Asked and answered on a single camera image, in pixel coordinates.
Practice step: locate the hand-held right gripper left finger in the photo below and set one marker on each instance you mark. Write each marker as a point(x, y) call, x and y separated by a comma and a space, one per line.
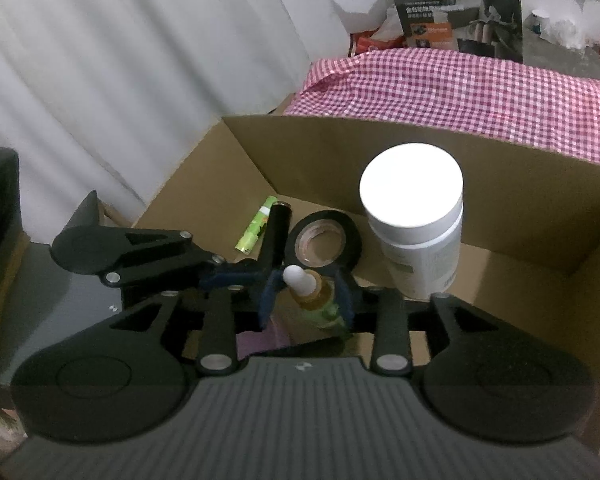
point(268, 302)

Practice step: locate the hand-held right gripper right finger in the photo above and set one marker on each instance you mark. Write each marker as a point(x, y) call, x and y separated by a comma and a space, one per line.
point(343, 297)

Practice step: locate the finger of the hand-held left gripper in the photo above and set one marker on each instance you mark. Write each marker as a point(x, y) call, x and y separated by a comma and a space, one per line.
point(230, 279)

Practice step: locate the green dropper bottle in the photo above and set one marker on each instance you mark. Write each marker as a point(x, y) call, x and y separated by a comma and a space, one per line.
point(312, 296)

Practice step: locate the green glue stick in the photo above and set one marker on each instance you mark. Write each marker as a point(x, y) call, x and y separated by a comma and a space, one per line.
point(252, 227)

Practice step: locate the black tape roll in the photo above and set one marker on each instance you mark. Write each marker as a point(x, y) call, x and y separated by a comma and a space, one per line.
point(351, 240)

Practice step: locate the black tube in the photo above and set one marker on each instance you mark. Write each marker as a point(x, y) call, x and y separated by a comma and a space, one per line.
point(277, 230)

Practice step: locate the white plastic bottle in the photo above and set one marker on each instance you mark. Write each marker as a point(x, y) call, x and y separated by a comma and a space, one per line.
point(415, 240)

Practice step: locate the brown cardboard box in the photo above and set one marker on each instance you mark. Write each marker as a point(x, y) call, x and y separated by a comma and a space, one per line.
point(330, 160)

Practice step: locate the white curtain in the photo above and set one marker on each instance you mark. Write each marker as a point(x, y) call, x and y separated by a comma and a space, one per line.
point(130, 60)

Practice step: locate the pink checkered bed sheet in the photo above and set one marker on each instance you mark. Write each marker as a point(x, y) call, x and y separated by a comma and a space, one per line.
point(455, 95)

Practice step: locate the orange packet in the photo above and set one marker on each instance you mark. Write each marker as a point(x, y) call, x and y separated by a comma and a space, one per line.
point(375, 44)

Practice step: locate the printed appliance box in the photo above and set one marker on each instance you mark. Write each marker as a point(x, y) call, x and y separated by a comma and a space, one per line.
point(420, 10)

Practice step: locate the white cup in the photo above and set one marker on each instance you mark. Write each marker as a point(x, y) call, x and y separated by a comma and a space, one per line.
point(539, 19)

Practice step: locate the white plastic bag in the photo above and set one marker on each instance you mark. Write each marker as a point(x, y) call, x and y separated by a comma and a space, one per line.
point(567, 32)

